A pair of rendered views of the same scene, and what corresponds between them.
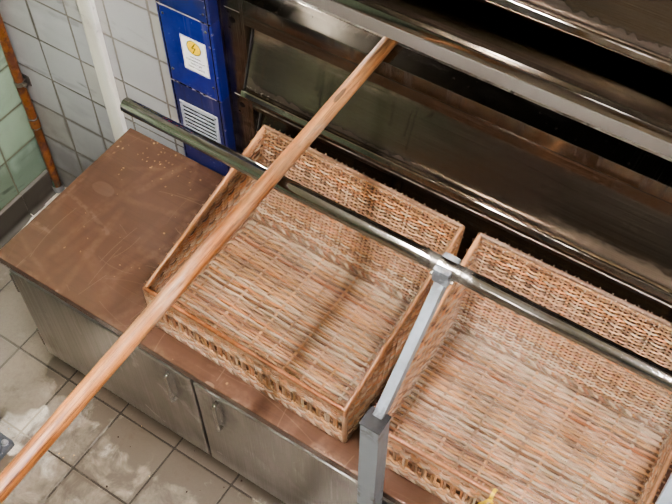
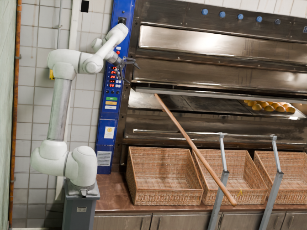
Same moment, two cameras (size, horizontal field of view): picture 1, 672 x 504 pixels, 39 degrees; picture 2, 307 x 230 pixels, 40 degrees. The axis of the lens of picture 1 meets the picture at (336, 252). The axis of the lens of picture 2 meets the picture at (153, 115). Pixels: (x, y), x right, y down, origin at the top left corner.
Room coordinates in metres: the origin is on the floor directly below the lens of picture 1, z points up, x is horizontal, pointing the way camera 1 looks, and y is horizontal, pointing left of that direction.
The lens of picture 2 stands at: (-0.57, 2.57, 2.46)
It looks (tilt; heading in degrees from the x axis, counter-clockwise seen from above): 22 degrees down; 309
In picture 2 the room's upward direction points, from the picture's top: 10 degrees clockwise
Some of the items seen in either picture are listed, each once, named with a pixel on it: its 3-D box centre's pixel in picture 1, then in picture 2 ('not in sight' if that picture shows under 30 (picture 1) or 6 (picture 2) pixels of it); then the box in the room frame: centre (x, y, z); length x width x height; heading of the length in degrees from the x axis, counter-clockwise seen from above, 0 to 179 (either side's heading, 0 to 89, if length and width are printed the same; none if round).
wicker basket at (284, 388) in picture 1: (302, 276); (163, 175); (1.22, 0.08, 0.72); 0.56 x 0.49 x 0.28; 56
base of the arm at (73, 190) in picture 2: not in sight; (82, 185); (1.10, 1.06, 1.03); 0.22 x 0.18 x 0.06; 147
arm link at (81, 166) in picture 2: not in sight; (82, 164); (1.12, 1.06, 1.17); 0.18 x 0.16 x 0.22; 43
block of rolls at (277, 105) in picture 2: not in sight; (262, 98); (1.18, -1.28, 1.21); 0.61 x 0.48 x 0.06; 147
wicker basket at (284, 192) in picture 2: not in sight; (289, 176); (0.56, -0.94, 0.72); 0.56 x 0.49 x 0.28; 56
